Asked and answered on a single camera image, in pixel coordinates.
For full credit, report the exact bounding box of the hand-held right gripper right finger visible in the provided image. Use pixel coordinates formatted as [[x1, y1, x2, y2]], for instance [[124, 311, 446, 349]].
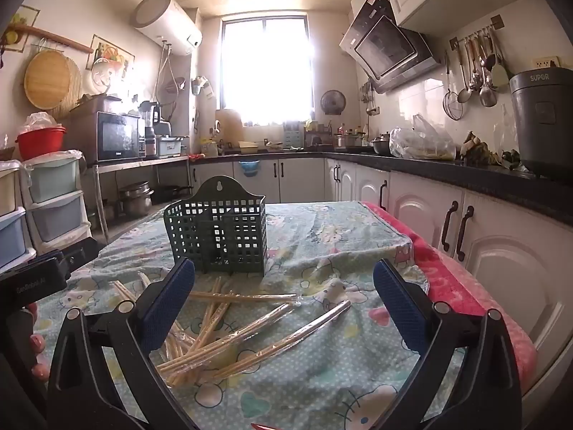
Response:
[[373, 258, 523, 430]]

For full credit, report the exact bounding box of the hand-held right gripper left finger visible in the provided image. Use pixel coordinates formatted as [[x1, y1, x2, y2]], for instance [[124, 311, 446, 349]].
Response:
[[46, 257, 196, 430]]

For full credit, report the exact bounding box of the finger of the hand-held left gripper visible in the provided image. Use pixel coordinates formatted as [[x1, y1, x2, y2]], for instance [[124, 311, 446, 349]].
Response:
[[45, 236, 100, 275]]

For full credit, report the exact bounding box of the set of bamboo chopsticks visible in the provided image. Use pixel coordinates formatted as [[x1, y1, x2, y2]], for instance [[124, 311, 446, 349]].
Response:
[[110, 273, 353, 388]]

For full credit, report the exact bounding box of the dark green plastic utensil basket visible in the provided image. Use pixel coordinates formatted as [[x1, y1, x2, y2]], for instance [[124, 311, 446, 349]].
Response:
[[164, 176, 268, 276]]

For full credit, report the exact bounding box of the person's left hand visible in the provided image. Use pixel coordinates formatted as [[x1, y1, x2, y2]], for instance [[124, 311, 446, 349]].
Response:
[[24, 302, 51, 383]]

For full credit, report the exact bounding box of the pink towel blanket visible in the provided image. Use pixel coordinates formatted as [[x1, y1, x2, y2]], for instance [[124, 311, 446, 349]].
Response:
[[362, 201, 538, 397]]

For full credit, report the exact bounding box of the green grey plastic drawer unit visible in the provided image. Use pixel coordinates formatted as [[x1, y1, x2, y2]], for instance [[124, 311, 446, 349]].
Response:
[[22, 149, 93, 252]]

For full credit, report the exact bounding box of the cream blue plastic drawer unit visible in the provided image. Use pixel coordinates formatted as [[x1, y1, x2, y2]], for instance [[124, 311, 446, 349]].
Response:
[[0, 159, 37, 270]]

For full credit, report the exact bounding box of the stainless steel stock pot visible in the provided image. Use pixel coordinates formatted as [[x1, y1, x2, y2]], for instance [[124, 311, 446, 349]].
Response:
[[118, 181, 153, 216]]

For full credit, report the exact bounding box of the metal kitchen shelf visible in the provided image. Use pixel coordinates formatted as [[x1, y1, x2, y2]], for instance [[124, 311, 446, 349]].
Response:
[[88, 155, 191, 243]]

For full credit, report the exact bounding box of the black frying pan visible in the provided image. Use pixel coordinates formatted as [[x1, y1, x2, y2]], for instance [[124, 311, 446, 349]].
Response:
[[151, 184, 194, 205]]

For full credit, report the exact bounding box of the cartoon printed green cloth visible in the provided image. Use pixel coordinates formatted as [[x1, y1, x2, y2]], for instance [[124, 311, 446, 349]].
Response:
[[33, 201, 468, 430]]

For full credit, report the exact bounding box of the red plastic basin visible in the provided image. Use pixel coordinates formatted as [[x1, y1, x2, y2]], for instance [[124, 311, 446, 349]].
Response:
[[15, 126, 67, 161]]

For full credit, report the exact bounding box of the black microwave oven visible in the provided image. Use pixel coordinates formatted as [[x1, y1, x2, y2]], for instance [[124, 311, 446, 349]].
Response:
[[96, 111, 141, 163]]

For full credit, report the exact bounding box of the black kitchen countertop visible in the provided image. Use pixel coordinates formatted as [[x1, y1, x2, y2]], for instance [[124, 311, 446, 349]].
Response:
[[188, 150, 573, 225]]

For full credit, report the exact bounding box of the woven straw tray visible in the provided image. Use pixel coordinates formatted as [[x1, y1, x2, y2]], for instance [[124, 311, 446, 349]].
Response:
[[51, 60, 84, 120]]

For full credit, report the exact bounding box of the clear plastic food bag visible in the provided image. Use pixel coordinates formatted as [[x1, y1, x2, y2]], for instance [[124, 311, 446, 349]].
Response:
[[389, 114, 458, 161]]

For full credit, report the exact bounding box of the round bamboo tray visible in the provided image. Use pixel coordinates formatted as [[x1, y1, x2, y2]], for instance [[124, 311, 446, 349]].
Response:
[[24, 50, 73, 111]]

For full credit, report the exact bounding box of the white round fan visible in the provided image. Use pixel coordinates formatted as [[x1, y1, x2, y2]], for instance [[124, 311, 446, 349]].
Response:
[[85, 58, 113, 97]]

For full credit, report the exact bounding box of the ginger roots pile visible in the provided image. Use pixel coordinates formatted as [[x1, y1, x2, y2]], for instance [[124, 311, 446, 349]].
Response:
[[457, 132, 499, 167]]

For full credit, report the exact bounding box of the steel cooking pot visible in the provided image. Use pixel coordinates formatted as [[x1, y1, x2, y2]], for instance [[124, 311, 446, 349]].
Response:
[[333, 129, 359, 149]]

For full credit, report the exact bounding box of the bag of green vegetables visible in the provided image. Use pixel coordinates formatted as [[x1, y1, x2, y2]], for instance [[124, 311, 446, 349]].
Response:
[[500, 149, 530, 172]]

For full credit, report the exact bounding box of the wooden cutting board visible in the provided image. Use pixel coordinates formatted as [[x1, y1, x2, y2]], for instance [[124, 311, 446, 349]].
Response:
[[215, 108, 245, 142]]

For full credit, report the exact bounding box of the black dish rack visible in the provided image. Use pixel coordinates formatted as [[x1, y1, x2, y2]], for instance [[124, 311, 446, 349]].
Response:
[[304, 121, 334, 149]]

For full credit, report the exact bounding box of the wooden pole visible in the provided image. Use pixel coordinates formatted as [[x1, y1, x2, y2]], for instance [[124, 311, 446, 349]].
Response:
[[6, 24, 95, 54]]

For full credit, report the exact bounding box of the steel ladle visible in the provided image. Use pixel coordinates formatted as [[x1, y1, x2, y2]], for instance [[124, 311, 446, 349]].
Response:
[[457, 47, 474, 104]]

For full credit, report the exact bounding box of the grey rice cooker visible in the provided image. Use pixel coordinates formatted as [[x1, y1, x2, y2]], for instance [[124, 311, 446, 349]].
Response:
[[509, 68, 573, 178]]

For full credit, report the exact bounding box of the white water heater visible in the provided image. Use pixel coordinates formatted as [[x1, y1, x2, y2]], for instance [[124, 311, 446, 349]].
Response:
[[130, 0, 203, 57]]

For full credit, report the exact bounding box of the kitchen window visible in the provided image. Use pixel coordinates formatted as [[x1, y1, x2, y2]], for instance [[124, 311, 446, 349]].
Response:
[[220, 15, 314, 127]]

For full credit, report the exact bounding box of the green spatula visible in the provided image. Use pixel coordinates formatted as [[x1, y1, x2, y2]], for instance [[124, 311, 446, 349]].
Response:
[[490, 31, 511, 91]]

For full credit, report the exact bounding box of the black range hood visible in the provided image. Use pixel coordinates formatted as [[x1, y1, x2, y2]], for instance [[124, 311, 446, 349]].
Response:
[[339, 0, 442, 95]]

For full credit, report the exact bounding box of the fruit wall poster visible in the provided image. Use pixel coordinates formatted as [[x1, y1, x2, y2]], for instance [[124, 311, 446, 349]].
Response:
[[4, 4, 41, 53], [91, 34, 135, 73]]

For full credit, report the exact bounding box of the wire mesh strainer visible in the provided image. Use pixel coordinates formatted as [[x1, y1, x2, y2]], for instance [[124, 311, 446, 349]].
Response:
[[443, 51, 464, 121]]

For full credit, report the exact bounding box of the small wall fan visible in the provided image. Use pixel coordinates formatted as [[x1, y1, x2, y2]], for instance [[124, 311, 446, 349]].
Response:
[[320, 90, 347, 116]]

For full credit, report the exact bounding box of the wall utensil rail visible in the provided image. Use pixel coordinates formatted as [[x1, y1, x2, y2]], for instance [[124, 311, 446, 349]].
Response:
[[449, 15, 505, 51]]

